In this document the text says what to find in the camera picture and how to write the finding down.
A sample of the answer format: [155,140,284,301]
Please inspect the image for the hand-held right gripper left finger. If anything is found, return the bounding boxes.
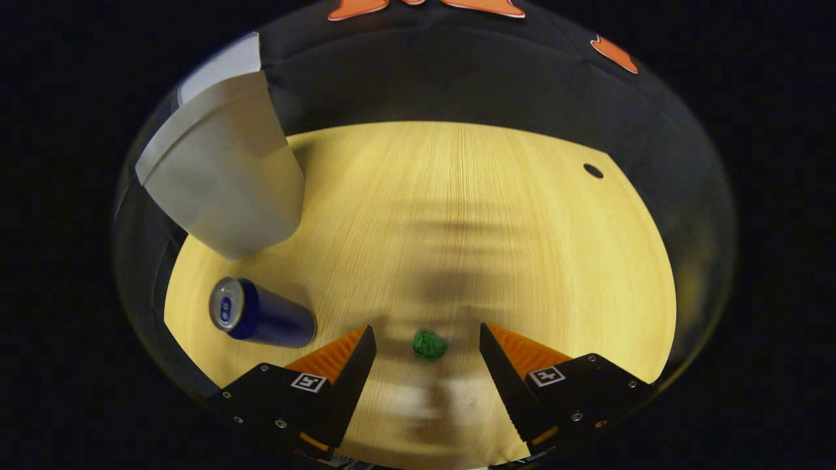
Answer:
[208,324,378,458]

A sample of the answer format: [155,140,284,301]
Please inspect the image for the blue pop can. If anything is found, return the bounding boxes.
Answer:
[208,276,318,349]

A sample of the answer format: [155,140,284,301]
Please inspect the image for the black backdrop cloth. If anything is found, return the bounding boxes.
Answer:
[111,0,737,392]

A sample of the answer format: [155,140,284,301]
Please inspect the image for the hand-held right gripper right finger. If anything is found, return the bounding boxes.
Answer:
[479,322,654,456]

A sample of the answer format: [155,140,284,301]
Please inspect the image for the green paper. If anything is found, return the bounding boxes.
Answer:
[412,330,449,362]

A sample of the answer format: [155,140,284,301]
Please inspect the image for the white desktop garbage bin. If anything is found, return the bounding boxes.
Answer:
[134,31,306,262]

